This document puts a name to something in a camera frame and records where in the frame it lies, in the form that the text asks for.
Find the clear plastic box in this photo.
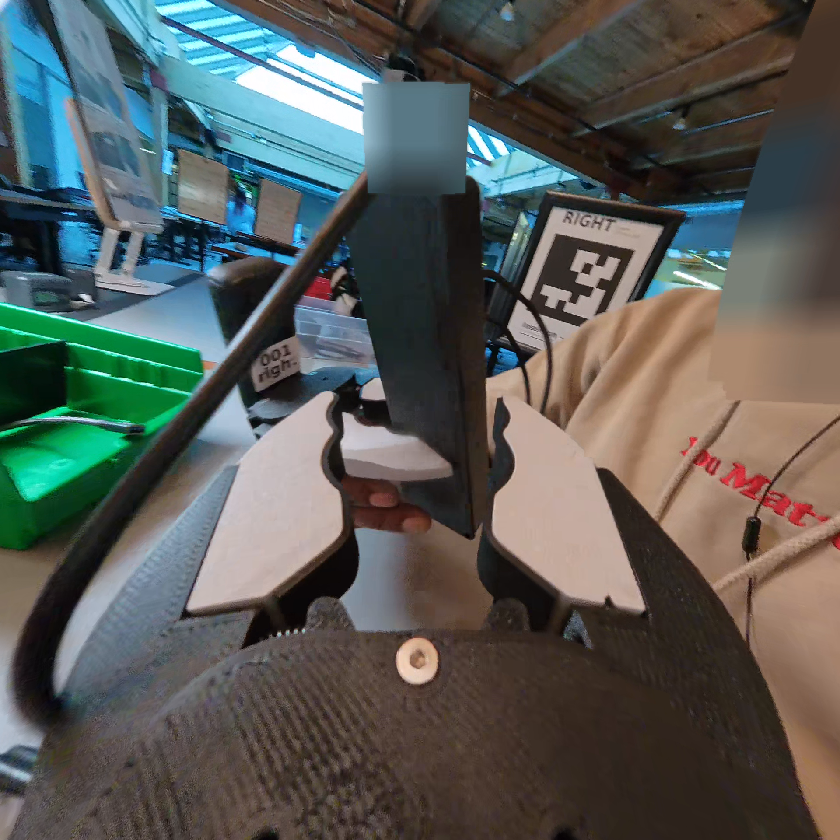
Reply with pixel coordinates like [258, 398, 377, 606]
[295, 295, 378, 365]

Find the wooden board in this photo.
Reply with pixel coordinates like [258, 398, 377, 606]
[177, 150, 228, 224]
[255, 178, 303, 245]

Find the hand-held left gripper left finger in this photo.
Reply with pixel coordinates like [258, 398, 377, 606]
[185, 392, 361, 636]

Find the black USB hub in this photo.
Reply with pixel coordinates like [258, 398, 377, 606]
[13, 174, 370, 723]
[348, 177, 490, 540]

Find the framed marker sign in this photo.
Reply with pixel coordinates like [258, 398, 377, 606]
[508, 190, 686, 355]

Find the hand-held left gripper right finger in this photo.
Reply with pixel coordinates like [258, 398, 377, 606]
[478, 397, 647, 634]

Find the thin black earphone cord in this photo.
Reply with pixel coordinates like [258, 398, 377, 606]
[745, 413, 840, 647]

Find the person's right hand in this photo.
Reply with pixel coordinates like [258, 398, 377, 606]
[341, 476, 432, 534]

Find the grey device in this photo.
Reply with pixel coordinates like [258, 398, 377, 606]
[0, 270, 98, 312]

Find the green plastic bin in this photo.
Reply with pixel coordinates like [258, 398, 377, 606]
[0, 303, 204, 551]

